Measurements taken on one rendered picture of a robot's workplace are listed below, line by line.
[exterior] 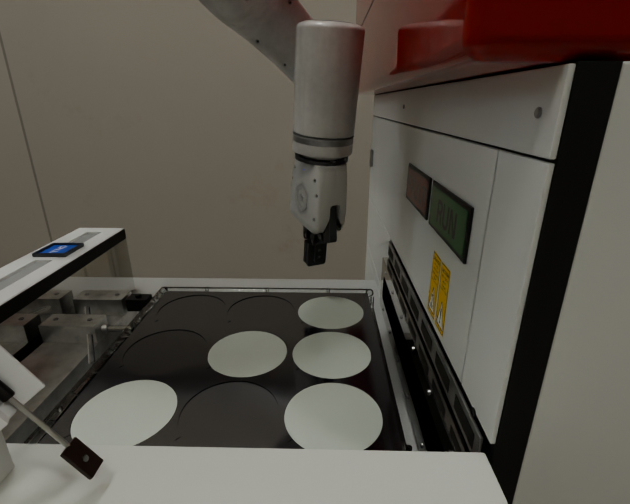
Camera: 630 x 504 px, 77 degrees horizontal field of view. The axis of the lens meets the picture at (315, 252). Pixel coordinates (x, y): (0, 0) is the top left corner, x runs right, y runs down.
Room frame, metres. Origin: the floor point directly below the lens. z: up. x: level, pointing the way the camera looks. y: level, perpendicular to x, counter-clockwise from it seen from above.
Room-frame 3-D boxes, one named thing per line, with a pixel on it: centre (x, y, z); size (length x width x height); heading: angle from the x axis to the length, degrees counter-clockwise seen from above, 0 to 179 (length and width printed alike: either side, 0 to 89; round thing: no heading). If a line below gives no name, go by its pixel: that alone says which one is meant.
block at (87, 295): (0.58, 0.35, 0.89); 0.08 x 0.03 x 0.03; 89
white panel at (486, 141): (0.62, -0.14, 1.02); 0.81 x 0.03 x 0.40; 179
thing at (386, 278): (0.44, -0.12, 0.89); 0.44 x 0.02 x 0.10; 179
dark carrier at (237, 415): (0.43, 0.09, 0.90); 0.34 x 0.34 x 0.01; 89
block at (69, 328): (0.50, 0.35, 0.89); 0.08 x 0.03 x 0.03; 89
